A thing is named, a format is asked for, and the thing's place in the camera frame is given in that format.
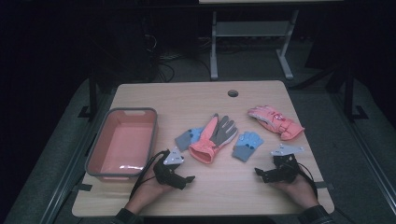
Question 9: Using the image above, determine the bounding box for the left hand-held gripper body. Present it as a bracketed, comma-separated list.
[152, 147, 188, 189]

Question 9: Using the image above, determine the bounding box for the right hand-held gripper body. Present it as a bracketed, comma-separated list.
[270, 143, 305, 184]

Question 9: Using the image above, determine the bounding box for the small blue and grey glove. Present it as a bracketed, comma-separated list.
[231, 131, 265, 163]
[174, 125, 206, 153]

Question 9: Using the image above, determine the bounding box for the pink glove with grey palm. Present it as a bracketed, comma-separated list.
[188, 113, 239, 165]

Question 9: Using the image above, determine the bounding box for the pink printed ski glove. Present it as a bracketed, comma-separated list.
[247, 105, 305, 141]

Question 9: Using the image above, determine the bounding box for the pink basin with grey rim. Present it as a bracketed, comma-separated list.
[84, 106, 159, 183]

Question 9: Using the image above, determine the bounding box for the person's right hand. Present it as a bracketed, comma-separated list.
[270, 175, 320, 210]

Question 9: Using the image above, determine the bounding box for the person's left hand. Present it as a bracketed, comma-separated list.
[124, 174, 176, 217]

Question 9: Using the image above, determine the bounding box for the black metal stand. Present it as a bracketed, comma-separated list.
[78, 66, 99, 121]
[343, 66, 370, 122]

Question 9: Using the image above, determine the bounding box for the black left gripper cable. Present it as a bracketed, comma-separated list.
[129, 149, 171, 202]

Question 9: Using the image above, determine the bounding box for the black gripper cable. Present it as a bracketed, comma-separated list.
[129, 149, 171, 202]
[295, 161, 319, 200]

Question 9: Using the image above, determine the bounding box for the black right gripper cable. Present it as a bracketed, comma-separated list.
[295, 161, 319, 200]

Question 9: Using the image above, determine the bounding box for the aluminium floor rail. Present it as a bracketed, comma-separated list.
[329, 92, 396, 216]
[38, 92, 106, 224]

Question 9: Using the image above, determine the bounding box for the black floor cable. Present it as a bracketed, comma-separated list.
[153, 50, 213, 82]

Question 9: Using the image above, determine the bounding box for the white metal table frame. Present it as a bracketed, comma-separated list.
[198, 0, 344, 81]

